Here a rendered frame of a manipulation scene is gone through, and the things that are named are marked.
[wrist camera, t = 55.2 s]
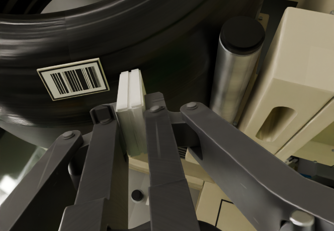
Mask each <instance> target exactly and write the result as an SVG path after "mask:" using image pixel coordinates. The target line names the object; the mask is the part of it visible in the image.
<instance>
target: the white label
mask: <svg viewBox="0 0 334 231"><path fill-rule="evenodd" d="M37 72H38V74H39V75H40V77H41V79H42V81H43V83H44V85H45V87H46V89H47V90H48V92H49V94H50V96H51V98H52V100H53V101H54V100H60V99H65V98H71V97H76V96H81V95H87V94H92V93H98V92H103V91H108V90H110V88H109V86H108V83H107V80H106V77H105V74H104V71H103V68H102V65H101V62H100V59H99V58H95V59H90V60H84V61H79V62H74V63H68V64H63V65H57V66H52V67H47V68H41V69H37Z"/></svg>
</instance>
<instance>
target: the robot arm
mask: <svg viewBox="0 0 334 231"><path fill-rule="evenodd" d="M90 115H91V118H92V121H93V124H94V126H93V130H92V132H90V133H88V134H85V135H83V136H82V135H81V132H80V131H78V130H73V131H67V132H64V133H63V134H62V135H60V136H59V137H58V138H57V139H56V140H55V141H54V142H53V143H52V145H51V146H50V147H49V148H48V149H47V150H46V152H45V153H44V154H43V155H42V156H41V158H40V159H39V160H38V161H37V162H36V163H35V165H34V166H33V167H32V168H31V169H30V170H29V172H28V173H27V174H26V175H25V176H24V177H23V179H22V180H21V181H20V182H19V183H18V184H17V186H16V187H15V188H14V189H13V190H12V192H11V193H10V194H9V195H8V196H7V197H6V199H5V200H4V201H3V202H2V203H1V204H0V231H222V230H220V229H219V228H217V227H215V226H214V225H212V224H209V223H207V222H204V221H200V220H197V216H196V212H195V208H194V205H193V201H192V198H191V194H190V190H189V187H188V183H187V179H186V178H185V174H184V170H183V167H182V163H181V159H180V155H179V152H178V147H188V151H189V153H190V154H191V155H192V156H193V157H194V158H195V160H196V161H197V162H198V163H199V164H200V165H201V166H202V168H203V169H204V170H205V171H206V172H207V173H208V175H209V176H210V177H211V178H212V179H213V180H214V181H215V183H216V184H217V185H218V186H219V187H220V188H221V190H222V191H223V192H224V193H225V194H226V195H227V196H228V198H229V199H230V200H231V201H232V202H233V203H234V205H235V206H236V207H237V208H238V209H239V210H240V212H241V213H242V214H243V215H244V216H245V217H246V219H247V220H248V221H249V222H250V223H251V224H252V225H253V227H254V228H255V229H256V230H257V231H334V189H333V188H331V187H328V186H326V185H323V184H320V183H318V182H315V181H313V180H310V179H308V178H305V177H304V176H302V175H301V174H299V173H298V172H297V171H295V170H294V169H293V168H291V167H290V166H288V165H287V164H286V163H284V162H283V161H281V160H280V159H279V158H277V157H276V156H275V155H273V154H272V153H270V152H269V151H268V150H266V149H265V148H263V147H262V146H261V145H259V144H258V143H257V142H255V141H254V140H252V139H251V138H250V137H248V136H247V135H246V134H244V133H243V132H241V131H240V130H239V129H237V128H236V127H234V126H233V125H232V124H230V123H229V122H228V121H226V120H225V119H223V118H222V117H221V116H219V115H218V114H217V113H215V112H214V111H212V110H211V109H210V108H208V107H207V106H205V105H204V104H203V103H200V102H190V103H187V104H185V105H183V106H182V107H181V108H180V112H170V111H168V110H167V107H166V104H165V100H164V96H163V94H162V93H160V92H155V93H151V94H146V91H145V87H144V83H143V79H142V75H141V71H140V70H139V69H135V70H131V72H128V71H126V72H122V73H121V74H120V79H119V88H118V96H117V102H114V103H110V104H102V105H99V106H97V107H94V108H93V109H91V110H90ZM126 150H127V151H126ZM127 152H128V154H127ZM140 153H144V154H148V164H149V175H150V187H148V194H149V207H150V221H148V222H146V223H144V224H142V225H139V226H137V227H135V228H132V229H128V186H129V158H128V155H129V156H131V157H134V156H138V155H140Z"/></svg>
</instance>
